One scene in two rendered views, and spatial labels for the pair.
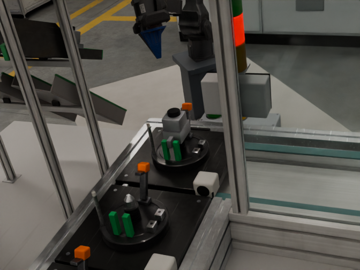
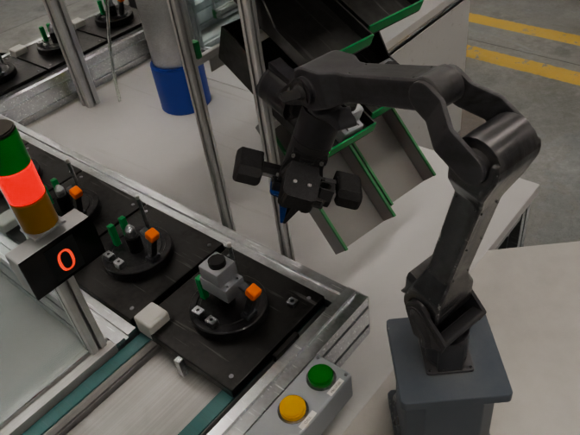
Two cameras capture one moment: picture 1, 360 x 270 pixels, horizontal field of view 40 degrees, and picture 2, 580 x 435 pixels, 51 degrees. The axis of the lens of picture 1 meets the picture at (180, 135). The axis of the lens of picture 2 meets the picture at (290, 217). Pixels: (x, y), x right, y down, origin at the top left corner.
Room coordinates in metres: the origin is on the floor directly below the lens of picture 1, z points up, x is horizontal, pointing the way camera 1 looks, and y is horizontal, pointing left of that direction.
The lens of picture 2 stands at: (1.36, -0.65, 1.78)
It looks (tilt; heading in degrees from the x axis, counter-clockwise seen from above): 40 degrees down; 109
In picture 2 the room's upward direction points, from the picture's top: 9 degrees counter-clockwise
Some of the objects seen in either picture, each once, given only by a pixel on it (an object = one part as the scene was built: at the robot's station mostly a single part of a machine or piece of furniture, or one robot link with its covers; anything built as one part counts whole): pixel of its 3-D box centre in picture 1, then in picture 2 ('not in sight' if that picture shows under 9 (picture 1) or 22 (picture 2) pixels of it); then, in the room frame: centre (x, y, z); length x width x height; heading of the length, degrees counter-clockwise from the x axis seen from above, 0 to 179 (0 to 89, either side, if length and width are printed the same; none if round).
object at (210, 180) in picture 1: (206, 185); (153, 321); (0.87, -0.04, 0.97); 0.05 x 0.05 x 0.04; 64
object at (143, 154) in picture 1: (181, 158); (230, 313); (1.00, 0.01, 0.96); 0.24 x 0.24 x 0.02; 64
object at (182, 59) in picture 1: (205, 86); (442, 395); (1.37, -0.10, 0.96); 0.15 x 0.15 x 0.20; 15
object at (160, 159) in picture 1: (180, 152); (229, 305); (1.00, 0.01, 0.98); 0.14 x 0.14 x 0.02
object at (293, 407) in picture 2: not in sight; (293, 409); (1.15, -0.17, 0.96); 0.04 x 0.04 x 0.02
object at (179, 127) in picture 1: (174, 126); (216, 272); (0.99, 0.01, 1.06); 0.08 x 0.04 x 0.07; 154
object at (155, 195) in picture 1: (132, 210); (133, 240); (0.77, 0.12, 1.01); 0.24 x 0.24 x 0.13; 64
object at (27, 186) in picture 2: not in sight; (19, 180); (0.81, -0.11, 1.33); 0.05 x 0.05 x 0.05
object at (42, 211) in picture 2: not in sight; (34, 210); (0.81, -0.11, 1.28); 0.05 x 0.05 x 0.05
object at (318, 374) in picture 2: (214, 114); (320, 377); (1.18, -0.10, 0.96); 0.04 x 0.04 x 0.02
